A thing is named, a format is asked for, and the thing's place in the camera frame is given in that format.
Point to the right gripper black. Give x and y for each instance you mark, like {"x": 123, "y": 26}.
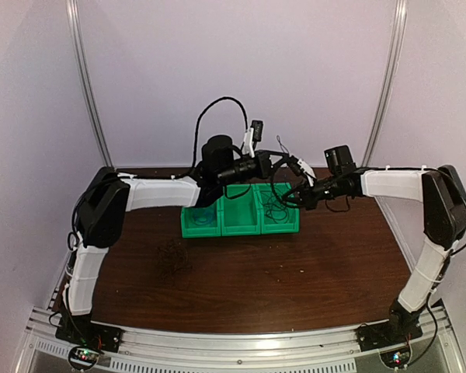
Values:
{"x": 307, "y": 199}

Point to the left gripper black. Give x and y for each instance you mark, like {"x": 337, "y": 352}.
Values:
{"x": 265, "y": 168}

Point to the green bin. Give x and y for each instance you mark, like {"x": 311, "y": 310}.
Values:
{"x": 239, "y": 212}
{"x": 197, "y": 223}
{"x": 275, "y": 218}

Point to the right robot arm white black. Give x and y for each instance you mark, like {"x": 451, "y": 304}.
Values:
{"x": 440, "y": 193}

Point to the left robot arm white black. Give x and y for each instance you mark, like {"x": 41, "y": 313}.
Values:
{"x": 97, "y": 220}

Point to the right circuit board with LEDs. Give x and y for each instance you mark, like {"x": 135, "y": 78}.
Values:
{"x": 396, "y": 358}

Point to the circuit board with leds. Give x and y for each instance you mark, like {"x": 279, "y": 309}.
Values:
{"x": 396, "y": 358}
{"x": 82, "y": 358}

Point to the left circuit board with LEDs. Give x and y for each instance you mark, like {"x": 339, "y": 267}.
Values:
{"x": 82, "y": 358}

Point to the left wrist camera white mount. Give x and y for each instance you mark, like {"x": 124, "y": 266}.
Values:
{"x": 252, "y": 136}

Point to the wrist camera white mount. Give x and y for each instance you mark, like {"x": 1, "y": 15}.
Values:
{"x": 300, "y": 168}
{"x": 252, "y": 136}

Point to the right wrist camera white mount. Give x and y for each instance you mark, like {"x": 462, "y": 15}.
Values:
{"x": 300, "y": 168}

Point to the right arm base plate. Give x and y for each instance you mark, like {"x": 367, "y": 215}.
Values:
{"x": 381, "y": 335}

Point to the right aluminium frame post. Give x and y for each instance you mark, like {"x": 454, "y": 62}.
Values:
{"x": 394, "y": 53}

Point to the aluminium frame post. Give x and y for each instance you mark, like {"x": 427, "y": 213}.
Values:
{"x": 85, "y": 80}
{"x": 394, "y": 53}

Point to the front aluminium rail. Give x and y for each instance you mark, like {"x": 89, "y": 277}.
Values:
{"x": 325, "y": 350}

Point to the left aluminium frame post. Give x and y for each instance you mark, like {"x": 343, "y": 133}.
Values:
{"x": 85, "y": 80}

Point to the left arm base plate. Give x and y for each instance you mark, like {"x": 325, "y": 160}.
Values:
{"x": 82, "y": 331}

